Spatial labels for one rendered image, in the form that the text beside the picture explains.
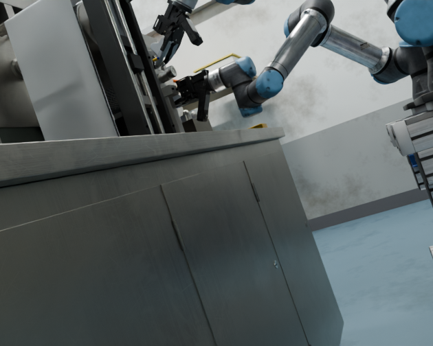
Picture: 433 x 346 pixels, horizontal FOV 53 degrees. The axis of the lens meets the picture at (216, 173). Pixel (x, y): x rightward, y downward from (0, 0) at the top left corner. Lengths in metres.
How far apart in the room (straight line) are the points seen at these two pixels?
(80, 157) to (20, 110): 0.92
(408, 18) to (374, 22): 3.21
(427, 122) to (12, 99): 1.19
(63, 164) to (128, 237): 0.16
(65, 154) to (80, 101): 0.73
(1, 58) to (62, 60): 0.27
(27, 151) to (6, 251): 0.11
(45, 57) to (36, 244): 0.90
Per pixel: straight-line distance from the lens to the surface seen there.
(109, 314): 0.60
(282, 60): 1.41
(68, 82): 1.31
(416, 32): 1.15
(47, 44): 1.37
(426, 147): 1.26
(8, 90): 1.50
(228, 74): 1.48
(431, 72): 1.30
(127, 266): 0.64
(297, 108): 4.33
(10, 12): 1.71
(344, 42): 1.76
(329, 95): 4.29
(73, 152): 0.58
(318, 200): 4.34
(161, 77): 1.50
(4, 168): 0.49
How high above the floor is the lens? 0.79
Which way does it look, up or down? 1 degrees up
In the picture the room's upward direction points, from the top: 19 degrees counter-clockwise
